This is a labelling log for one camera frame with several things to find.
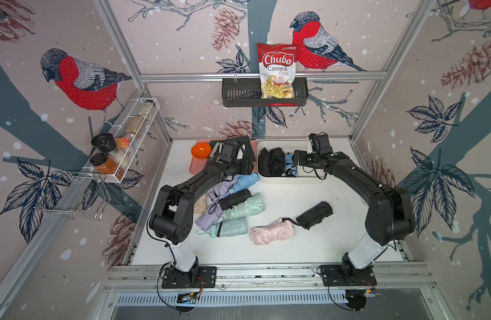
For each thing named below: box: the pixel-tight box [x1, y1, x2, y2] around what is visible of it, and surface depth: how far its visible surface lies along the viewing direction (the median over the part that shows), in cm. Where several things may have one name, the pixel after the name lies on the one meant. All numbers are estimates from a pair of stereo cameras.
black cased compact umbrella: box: [218, 188, 252, 211], surface depth 92 cm
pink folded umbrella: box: [250, 218, 295, 246], surface depth 81 cm
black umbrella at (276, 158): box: [268, 147, 286, 178], surface depth 103 cm
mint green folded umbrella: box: [224, 192, 265, 220], surface depth 89 cm
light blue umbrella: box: [228, 172, 259, 194], surface depth 97 cm
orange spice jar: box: [90, 152, 125, 180], surface depth 62 cm
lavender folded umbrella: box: [195, 176, 237, 231], surface depth 90 cm
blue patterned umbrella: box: [284, 152, 299, 178], surface depth 102 cm
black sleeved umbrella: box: [282, 201, 334, 230], surface depth 87 cm
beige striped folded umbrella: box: [193, 194, 208, 214], surface depth 91 cm
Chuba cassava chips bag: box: [256, 42, 299, 100], surface depth 85 cm
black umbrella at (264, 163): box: [258, 147, 271, 177], surface depth 106 cm
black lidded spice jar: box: [90, 132, 117, 153], surface depth 63 cm
